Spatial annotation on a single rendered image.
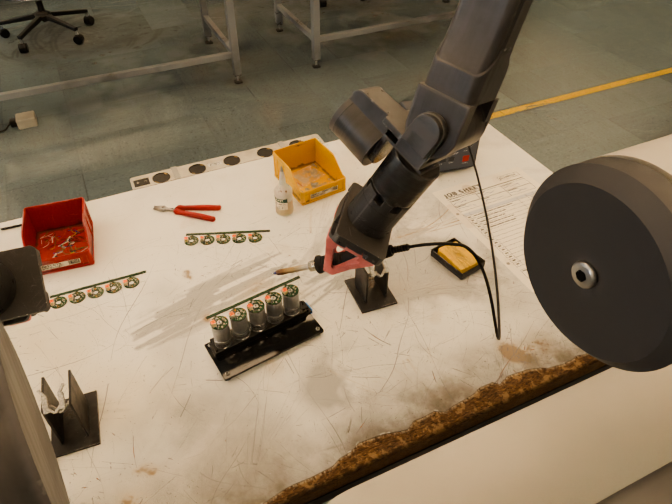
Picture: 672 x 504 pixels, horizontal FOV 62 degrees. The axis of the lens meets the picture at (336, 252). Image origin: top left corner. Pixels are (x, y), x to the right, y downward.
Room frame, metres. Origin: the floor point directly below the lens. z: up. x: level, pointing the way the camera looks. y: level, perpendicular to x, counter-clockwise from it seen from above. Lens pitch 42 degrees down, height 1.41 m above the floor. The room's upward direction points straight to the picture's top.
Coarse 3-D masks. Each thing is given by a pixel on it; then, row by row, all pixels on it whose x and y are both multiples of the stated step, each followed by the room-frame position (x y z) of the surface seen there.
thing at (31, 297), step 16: (0, 256) 0.39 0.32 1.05; (16, 256) 0.39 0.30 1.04; (32, 256) 0.39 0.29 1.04; (0, 272) 0.35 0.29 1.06; (16, 272) 0.38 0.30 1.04; (32, 272) 0.38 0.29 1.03; (0, 288) 0.34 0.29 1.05; (16, 288) 0.37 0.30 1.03; (32, 288) 0.37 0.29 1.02; (0, 304) 0.34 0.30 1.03; (16, 304) 0.35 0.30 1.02; (32, 304) 0.36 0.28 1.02; (48, 304) 0.36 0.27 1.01; (0, 320) 0.34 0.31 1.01
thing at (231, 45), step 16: (224, 0) 2.92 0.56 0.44; (208, 16) 3.44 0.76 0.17; (208, 32) 3.46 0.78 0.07; (160, 64) 2.77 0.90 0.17; (176, 64) 2.78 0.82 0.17; (192, 64) 2.82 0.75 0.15; (240, 64) 2.92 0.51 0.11; (80, 80) 2.59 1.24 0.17; (96, 80) 2.61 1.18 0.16; (240, 80) 2.93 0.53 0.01; (0, 96) 2.43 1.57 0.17; (16, 96) 2.46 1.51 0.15
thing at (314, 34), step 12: (276, 0) 3.65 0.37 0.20; (312, 0) 3.10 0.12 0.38; (444, 0) 4.21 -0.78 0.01; (276, 12) 3.65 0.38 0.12; (288, 12) 3.50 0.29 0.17; (312, 12) 3.11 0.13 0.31; (300, 24) 3.31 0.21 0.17; (312, 24) 3.11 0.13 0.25; (384, 24) 3.31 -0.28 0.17; (396, 24) 3.33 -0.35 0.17; (408, 24) 3.36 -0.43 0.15; (312, 36) 3.12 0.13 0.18; (324, 36) 3.13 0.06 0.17; (336, 36) 3.17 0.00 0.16; (348, 36) 3.20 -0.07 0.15; (312, 48) 3.12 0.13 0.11
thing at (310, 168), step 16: (304, 144) 0.98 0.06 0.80; (320, 144) 0.98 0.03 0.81; (288, 160) 0.96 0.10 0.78; (304, 160) 0.98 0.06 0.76; (320, 160) 0.98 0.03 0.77; (336, 160) 0.93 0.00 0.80; (288, 176) 0.89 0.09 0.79; (304, 176) 0.94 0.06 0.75; (320, 176) 0.94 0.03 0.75; (336, 176) 0.92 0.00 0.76; (304, 192) 0.85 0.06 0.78; (320, 192) 0.87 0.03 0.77; (336, 192) 0.89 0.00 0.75
